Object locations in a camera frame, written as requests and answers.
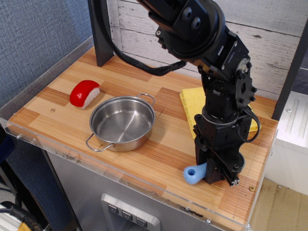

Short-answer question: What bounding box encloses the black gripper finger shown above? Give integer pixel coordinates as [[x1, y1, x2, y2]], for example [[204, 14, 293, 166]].
[[205, 158, 231, 184], [194, 136, 208, 165]]

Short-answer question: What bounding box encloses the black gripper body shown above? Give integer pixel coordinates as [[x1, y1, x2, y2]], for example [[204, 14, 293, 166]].
[[193, 106, 252, 187]]

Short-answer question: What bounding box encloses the blue handled grey spoon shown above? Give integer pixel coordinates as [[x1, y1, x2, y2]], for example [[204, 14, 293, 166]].
[[183, 163, 207, 185]]

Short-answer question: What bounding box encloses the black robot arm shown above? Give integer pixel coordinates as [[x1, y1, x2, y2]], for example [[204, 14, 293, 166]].
[[141, 0, 258, 186]]

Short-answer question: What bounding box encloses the stainless steel pot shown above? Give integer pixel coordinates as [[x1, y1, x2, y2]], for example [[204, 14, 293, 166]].
[[86, 93, 155, 152]]

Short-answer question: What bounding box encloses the folded yellow cloth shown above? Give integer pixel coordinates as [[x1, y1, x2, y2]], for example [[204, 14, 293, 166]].
[[179, 87, 259, 140]]

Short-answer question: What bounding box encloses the clear acrylic table guard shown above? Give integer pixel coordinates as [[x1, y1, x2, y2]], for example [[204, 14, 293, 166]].
[[0, 38, 277, 231]]

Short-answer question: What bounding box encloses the white grooved block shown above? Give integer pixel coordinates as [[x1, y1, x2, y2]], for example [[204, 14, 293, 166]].
[[277, 91, 308, 148]]

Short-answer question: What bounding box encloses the silver dispenser button panel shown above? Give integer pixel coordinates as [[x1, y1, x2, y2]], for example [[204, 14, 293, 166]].
[[101, 193, 161, 231]]

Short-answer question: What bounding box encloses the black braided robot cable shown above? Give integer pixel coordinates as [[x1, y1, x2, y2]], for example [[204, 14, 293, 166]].
[[100, 0, 187, 77]]

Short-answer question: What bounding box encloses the dark grey right post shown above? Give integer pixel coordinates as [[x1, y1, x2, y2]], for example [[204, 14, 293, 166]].
[[271, 23, 308, 121]]

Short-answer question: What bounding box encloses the dark grey post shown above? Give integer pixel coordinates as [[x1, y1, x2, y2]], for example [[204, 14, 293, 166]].
[[271, 23, 308, 121], [88, 0, 114, 67]]

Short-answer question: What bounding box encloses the dark grey left post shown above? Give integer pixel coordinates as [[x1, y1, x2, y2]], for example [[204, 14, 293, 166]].
[[88, 0, 114, 67]]

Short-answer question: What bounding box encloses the black and yellow cable bundle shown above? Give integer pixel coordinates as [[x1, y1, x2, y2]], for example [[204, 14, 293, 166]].
[[0, 201, 44, 231]]

